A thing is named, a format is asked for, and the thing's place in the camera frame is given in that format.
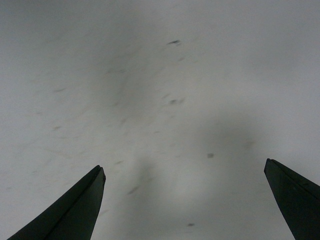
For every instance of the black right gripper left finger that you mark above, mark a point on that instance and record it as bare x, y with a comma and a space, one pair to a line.
71, 217

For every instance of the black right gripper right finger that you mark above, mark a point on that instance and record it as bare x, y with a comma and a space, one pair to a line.
298, 200

